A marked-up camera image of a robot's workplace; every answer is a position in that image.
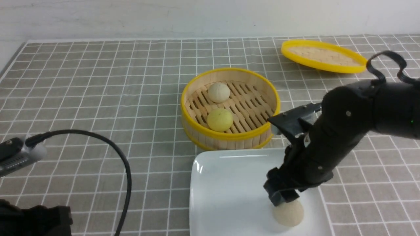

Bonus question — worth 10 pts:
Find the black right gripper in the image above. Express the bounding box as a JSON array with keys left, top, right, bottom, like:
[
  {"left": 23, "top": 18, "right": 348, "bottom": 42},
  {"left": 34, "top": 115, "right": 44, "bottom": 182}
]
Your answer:
[{"left": 263, "top": 144, "right": 333, "bottom": 207}]

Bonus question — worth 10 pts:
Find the beige steamed bun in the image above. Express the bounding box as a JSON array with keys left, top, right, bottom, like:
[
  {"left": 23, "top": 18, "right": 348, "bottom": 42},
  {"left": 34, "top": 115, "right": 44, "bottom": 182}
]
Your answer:
[{"left": 272, "top": 200, "right": 305, "bottom": 227}]

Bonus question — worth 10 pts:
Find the yellow steamed bun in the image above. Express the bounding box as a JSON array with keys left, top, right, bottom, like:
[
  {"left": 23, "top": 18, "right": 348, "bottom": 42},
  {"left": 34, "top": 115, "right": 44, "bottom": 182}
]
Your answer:
[{"left": 207, "top": 108, "right": 233, "bottom": 132}]

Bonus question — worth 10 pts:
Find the white steamed bun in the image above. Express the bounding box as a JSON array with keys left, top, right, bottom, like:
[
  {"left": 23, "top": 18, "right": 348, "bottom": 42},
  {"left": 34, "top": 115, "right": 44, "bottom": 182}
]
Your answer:
[{"left": 207, "top": 82, "right": 231, "bottom": 103}]

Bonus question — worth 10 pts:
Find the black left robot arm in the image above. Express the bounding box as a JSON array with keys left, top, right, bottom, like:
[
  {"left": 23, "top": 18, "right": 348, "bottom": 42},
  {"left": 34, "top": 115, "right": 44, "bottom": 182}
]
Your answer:
[{"left": 0, "top": 200, "right": 73, "bottom": 236}]

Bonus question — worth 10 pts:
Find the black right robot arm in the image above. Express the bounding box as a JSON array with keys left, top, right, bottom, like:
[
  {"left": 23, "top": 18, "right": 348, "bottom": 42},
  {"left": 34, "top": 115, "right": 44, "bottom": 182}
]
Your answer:
[{"left": 264, "top": 80, "right": 420, "bottom": 206}]

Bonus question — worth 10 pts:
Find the white square plate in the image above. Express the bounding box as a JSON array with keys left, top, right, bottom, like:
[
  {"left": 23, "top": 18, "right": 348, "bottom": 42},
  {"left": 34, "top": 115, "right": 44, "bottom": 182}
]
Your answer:
[{"left": 189, "top": 148, "right": 333, "bottom": 236}]

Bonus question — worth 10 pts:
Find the bamboo steamer basket yellow rim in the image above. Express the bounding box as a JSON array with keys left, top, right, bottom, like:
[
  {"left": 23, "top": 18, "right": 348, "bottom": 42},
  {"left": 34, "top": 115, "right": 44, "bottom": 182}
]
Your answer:
[{"left": 180, "top": 68, "right": 281, "bottom": 150}]

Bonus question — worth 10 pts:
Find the yellow rimmed bamboo steamer lid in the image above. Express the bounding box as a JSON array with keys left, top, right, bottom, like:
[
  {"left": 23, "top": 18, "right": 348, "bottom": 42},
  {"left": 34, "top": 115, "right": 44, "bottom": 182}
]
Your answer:
[{"left": 281, "top": 39, "right": 367, "bottom": 74}]

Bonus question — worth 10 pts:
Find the grey checked tablecloth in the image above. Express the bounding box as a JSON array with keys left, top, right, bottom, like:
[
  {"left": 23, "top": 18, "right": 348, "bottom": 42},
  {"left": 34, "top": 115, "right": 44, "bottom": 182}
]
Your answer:
[{"left": 0, "top": 38, "right": 419, "bottom": 236}]

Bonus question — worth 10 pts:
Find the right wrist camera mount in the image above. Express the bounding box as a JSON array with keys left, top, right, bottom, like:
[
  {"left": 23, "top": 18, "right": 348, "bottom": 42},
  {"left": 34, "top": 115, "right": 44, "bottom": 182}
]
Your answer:
[{"left": 267, "top": 103, "right": 322, "bottom": 144}]

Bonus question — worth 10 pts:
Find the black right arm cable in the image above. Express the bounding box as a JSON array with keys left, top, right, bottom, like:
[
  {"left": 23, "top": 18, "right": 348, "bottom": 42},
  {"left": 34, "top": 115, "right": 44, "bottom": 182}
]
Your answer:
[{"left": 366, "top": 50, "right": 420, "bottom": 85}]

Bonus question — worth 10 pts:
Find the black camera cable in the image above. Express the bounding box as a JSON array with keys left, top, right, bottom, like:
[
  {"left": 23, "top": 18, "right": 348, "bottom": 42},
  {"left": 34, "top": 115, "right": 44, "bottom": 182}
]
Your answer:
[{"left": 26, "top": 129, "right": 132, "bottom": 236}]

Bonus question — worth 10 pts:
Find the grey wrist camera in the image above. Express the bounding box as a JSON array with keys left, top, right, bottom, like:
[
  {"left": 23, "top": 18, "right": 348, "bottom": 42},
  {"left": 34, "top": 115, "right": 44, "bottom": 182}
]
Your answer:
[{"left": 0, "top": 134, "right": 48, "bottom": 178}]

